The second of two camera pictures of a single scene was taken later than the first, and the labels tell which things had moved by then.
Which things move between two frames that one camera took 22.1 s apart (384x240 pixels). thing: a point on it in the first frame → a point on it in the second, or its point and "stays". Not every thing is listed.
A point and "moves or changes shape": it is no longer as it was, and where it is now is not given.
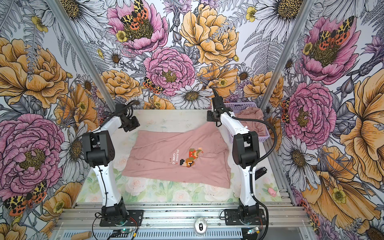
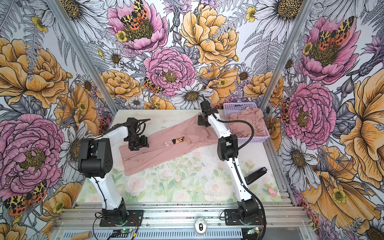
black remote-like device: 260,172 stays
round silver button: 200,225 stays
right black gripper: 209,117 → 200,121
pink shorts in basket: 252,113 stays
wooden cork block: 82,235 stays
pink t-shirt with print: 198,155 moves or changes shape
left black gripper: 135,124 → 143,143
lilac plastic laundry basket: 240,106 stays
